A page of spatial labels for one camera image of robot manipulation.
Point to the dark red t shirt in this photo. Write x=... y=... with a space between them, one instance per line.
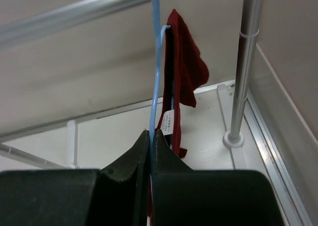
x=183 y=82

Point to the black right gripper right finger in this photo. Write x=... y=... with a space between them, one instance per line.
x=235 y=198

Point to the white clothes rack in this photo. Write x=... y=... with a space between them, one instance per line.
x=87 y=10

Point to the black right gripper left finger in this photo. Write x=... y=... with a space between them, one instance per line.
x=116 y=195

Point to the light blue wire hanger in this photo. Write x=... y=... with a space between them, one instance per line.
x=159 y=32

